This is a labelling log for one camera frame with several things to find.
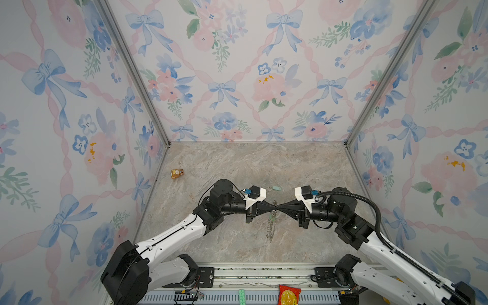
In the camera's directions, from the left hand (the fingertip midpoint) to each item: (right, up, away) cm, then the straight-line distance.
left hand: (275, 207), depth 65 cm
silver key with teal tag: (+5, +2, +36) cm, 36 cm away
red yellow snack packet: (+5, -33, +4) cm, 34 cm away
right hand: (+2, +1, -1) cm, 2 cm away
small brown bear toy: (-48, +9, +36) cm, 61 cm away
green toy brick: (-11, -34, +4) cm, 36 cm away
